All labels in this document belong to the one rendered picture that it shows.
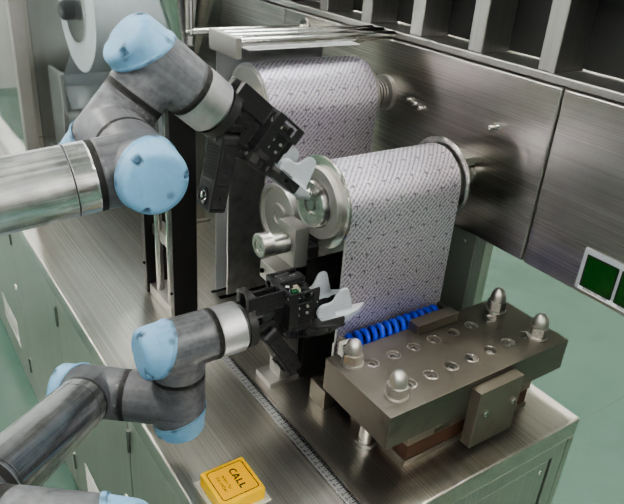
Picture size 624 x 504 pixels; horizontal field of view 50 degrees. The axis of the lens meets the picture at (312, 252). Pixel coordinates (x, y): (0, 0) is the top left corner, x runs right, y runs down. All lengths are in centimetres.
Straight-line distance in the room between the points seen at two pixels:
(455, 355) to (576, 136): 39
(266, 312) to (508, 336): 44
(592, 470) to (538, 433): 139
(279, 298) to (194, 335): 14
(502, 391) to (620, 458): 162
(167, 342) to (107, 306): 54
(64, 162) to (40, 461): 33
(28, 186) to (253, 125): 34
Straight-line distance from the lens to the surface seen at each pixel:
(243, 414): 114
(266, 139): 90
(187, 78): 82
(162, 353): 90
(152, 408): 98
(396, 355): 109
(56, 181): 68
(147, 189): 68
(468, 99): 123
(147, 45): 80
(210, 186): 91
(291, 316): 97
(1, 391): 274
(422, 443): 109
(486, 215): 123
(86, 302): 145
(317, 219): 102
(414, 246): 112
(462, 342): 115
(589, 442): 271
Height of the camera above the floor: 166
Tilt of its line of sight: 27 degrees down
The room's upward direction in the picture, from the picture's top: 4 degrees clockwise
